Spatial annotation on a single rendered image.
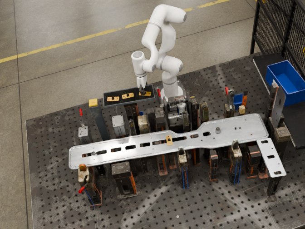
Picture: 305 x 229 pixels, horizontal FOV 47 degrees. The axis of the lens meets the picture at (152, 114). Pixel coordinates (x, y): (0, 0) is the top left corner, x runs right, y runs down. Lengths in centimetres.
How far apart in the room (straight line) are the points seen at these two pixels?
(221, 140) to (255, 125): 27
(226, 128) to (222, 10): 302
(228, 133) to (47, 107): 249
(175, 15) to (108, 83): 208
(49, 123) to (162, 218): 133
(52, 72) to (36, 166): 204
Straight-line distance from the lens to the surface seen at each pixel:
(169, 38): 256
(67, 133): 304
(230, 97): 246
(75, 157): 249
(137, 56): 225
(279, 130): 245
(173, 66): 262
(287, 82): 279
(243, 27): 497
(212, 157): 236
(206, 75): 326
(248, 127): 251
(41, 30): 555
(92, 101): 256
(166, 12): 238
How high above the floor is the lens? 298
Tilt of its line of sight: 50 degrees down
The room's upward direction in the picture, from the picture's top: 10 degrees counter-clockwise
